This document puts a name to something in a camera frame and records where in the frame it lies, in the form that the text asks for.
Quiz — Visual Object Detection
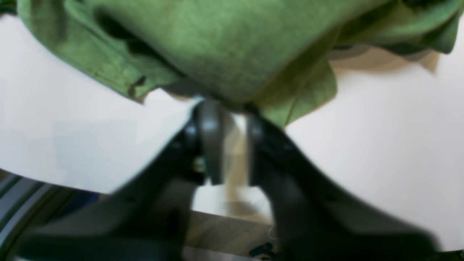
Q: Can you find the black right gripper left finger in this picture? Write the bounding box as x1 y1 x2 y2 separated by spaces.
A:
17 100 225 261

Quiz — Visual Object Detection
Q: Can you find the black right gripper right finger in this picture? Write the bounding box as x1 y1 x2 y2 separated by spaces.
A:
247 111 436 261

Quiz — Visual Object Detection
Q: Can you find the olive green t-shirt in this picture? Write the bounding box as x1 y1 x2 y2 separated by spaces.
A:
15 0 463 127

